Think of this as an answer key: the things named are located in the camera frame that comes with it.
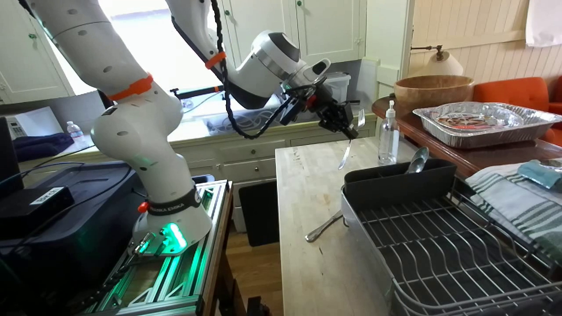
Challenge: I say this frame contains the white wall cabinets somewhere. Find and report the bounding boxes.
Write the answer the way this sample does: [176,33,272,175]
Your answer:
[221,0,371,70]

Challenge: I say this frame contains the black equipment case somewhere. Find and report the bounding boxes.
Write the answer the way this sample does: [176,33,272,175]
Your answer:
[0,161,146,299]

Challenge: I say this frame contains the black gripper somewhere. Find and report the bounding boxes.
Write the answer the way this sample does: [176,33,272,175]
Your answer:
[302,82,360,141]

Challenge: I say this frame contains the small clear water bottle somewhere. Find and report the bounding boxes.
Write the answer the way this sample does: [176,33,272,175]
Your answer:
[63,119,84,143]

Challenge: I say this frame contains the metal wire drying rack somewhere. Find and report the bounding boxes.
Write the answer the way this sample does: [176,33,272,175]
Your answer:
[339,173,562,316]

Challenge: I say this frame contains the dark wooden side table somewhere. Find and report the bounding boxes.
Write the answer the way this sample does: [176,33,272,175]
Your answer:
[371,94,562,180]

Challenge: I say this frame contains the striped grey dish towel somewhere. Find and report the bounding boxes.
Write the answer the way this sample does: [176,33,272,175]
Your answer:
[464,159,562,261]

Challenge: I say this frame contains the aluminium robot base stand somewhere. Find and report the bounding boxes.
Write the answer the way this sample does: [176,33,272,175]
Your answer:
[86,177,234,316]

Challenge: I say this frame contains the orange strap on forearm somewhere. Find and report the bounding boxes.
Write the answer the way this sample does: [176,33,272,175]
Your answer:
[204,48,228,71]

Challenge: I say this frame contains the white hanging cloth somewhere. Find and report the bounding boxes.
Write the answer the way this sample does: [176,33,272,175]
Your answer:
[524,0,562,48]

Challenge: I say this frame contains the silver metal spoon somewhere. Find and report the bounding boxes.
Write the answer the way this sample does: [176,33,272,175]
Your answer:
[406,145,432,175]

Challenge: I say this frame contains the aluminium foil tray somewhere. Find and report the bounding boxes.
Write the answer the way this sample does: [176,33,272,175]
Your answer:
[411,99,562,150]

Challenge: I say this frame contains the dark blue cloth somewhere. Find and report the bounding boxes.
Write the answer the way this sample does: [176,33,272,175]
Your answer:
[11,131,76,163]

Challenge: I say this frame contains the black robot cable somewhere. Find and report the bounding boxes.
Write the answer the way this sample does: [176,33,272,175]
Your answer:
[209,0,309,141]

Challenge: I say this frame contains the teal folded cloth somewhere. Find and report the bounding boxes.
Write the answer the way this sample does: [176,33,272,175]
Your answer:
[517,159,562,192]

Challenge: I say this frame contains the beige table lamp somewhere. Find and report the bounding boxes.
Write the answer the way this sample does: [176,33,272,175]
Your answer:
[409,43,467,78]

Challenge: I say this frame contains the clear plastic storage bin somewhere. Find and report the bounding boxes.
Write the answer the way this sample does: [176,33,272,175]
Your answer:
[318,70,355,115]

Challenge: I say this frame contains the large wooden bowl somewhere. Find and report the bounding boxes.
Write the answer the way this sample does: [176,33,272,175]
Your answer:
[394,73,476,117]

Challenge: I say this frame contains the silver metal knife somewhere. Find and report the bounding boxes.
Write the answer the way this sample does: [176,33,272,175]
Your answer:
[304,210,344,243]

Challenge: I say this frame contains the clear hand sanitizer bottle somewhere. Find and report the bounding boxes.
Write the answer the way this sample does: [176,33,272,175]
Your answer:
[376,98,404,166]

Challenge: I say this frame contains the dark cutlery holder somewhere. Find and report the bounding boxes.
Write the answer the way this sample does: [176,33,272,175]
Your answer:
[341,157,459,213]

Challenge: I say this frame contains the orange sofa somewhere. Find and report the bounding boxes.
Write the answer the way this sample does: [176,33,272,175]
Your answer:
[471,75,562,147]

